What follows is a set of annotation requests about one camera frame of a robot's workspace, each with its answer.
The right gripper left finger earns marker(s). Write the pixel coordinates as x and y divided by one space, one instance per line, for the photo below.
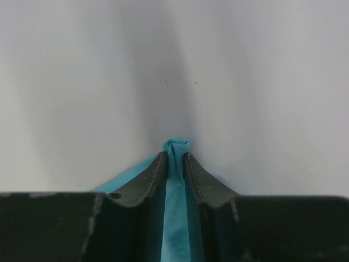
43 226

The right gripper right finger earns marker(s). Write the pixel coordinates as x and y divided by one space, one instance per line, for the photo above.
226 226

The turquoise t-shirt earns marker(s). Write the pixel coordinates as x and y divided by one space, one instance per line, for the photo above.
175 204

